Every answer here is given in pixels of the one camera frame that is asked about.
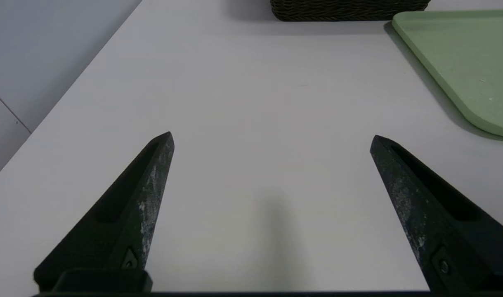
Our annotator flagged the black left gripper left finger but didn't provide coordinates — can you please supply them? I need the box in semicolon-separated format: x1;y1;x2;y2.
33;132;175;291

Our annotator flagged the dark brown wicker basket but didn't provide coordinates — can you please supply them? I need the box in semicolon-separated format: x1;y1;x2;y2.
269;0;432;22

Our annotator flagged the light green plastic tray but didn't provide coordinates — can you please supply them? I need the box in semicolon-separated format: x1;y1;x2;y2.
392;9;503;138

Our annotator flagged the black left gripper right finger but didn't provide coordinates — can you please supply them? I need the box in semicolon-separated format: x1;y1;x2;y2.
370;135;503;291

